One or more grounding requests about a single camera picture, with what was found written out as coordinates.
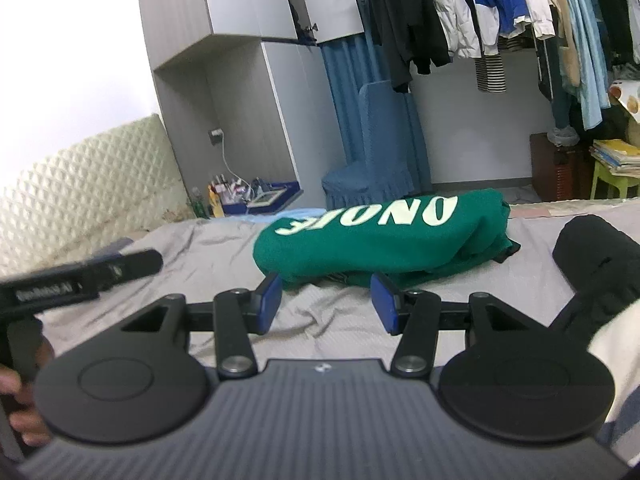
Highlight dark hanging clothes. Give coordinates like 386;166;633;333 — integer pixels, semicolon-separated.
595;0;640;68

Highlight black rolled garment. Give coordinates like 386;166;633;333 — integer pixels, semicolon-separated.
550;214;640;358

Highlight hanging blue jeans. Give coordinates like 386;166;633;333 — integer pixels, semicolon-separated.
547;85;581;148

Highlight white charging cable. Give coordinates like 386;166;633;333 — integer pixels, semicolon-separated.
220;145;251;186

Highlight person's cream striped sweater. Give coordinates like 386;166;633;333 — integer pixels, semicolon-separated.
587;297;640;466

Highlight green hoodie with white print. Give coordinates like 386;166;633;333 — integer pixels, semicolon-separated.
252;187;521;291

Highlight brown wooden cabinet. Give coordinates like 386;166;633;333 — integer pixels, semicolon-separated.
530;132;596;203

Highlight white puffer jacket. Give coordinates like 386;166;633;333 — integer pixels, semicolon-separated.
425;0;483;59

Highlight blue and white jersey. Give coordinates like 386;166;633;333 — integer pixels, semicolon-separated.
467;0;556;56

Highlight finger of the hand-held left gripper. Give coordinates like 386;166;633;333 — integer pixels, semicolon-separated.
75;249;164;293

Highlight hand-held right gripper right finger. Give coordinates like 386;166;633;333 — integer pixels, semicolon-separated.
370;272;536;380

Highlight blue storage tray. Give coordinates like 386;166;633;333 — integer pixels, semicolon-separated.
222;177;304;216

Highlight stack of books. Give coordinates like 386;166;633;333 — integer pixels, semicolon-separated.
589;139;640;178

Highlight black and white striped shirt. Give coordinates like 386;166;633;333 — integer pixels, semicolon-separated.
474;55;508;93

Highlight grey wardrobe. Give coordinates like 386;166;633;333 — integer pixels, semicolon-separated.
135;0;371;211

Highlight grey dotted bedsheet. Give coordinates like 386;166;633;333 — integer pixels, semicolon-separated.
10;195;640;361

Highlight blue curtain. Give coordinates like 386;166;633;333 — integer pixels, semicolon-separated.
320;35;431;196

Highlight green stool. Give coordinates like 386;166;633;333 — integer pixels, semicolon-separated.
590;160;640;201

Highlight blue covered chair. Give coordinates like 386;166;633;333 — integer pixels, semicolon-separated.
321;80;426;211

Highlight printed white bag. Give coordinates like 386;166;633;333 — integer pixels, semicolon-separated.
607;77;640;126

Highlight beige hanging coat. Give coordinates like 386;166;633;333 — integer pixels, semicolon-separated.
540;0;583;88

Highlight light blue hanging garment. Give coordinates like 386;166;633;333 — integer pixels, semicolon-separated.
565;0;613;131

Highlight cluster of small toiletry bottles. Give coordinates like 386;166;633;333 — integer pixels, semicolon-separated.
190;172;251;220

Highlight black hanging jacket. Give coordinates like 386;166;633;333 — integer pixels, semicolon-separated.
362;0;453;93

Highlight cream quilted headboard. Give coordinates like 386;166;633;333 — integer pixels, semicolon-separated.
0;114;193;281

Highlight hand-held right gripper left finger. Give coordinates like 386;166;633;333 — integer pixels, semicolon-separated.
120;272;283;380

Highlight person's left hand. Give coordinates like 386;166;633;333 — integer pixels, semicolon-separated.
0;337;53;448

